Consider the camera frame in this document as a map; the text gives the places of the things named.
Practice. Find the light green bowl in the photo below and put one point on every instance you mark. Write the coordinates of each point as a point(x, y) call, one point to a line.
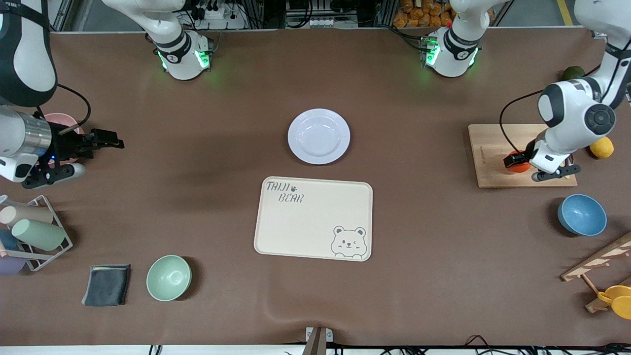
point(168, 278)

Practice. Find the white power strip with plugs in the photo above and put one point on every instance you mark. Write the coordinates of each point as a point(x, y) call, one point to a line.
point(222, 17)

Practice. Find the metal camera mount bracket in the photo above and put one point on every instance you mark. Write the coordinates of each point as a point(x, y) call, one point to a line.
point(317, 340)

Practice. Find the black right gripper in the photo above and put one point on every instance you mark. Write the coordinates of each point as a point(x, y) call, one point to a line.
point(63, 144)

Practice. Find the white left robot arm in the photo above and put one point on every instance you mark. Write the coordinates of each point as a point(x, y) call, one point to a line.
point(577, 108)

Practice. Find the dark green round fruit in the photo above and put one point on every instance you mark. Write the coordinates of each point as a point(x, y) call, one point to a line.
point(573, 72)

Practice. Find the blue cup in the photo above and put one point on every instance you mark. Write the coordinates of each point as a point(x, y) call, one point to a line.
point(7, 239)

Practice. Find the cream tray with bear print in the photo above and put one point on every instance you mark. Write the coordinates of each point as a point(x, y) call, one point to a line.
point(305, 222)

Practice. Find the wooden rack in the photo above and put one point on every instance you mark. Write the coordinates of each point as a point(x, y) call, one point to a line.
point(596, 260)

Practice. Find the wooden cutting board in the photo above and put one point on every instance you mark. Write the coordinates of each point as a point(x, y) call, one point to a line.
point(493, 140)

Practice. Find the green cup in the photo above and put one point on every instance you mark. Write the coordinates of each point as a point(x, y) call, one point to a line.
point(39, 234)

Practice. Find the white round plate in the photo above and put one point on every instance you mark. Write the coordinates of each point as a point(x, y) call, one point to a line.
point(319, 136)

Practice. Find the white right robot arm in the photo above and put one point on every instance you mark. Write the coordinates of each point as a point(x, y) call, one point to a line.
point(24, 49)

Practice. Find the white empty power strip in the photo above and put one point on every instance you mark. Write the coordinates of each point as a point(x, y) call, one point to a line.
point(333, 22)

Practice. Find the purple cup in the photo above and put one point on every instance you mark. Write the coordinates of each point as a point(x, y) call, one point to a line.
point(11, 265)

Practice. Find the blue bowl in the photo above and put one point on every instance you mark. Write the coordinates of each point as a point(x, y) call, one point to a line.
point(582, 215)

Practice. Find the pink bowl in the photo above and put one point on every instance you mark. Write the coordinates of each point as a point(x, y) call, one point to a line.
point(64, 119)

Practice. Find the pile of orange buns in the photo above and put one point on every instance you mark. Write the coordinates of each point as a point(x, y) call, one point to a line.
point(419, 15)

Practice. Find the orange fruit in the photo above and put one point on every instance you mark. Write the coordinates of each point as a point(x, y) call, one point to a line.
point(520, 168)

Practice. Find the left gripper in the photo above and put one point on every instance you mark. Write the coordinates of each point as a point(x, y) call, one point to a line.
point(515, 159)

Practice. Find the dark grey folded cloth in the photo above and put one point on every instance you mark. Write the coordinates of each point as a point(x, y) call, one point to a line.
point(106, 286)

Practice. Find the yellow plastic cup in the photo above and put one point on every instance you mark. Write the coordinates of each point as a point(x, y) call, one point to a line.
point(618, 301)

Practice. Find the yellow lemon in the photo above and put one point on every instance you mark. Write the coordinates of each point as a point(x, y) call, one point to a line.
point(604, 148)

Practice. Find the beige cup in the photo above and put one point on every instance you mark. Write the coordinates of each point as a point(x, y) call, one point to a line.
point(27, 214)

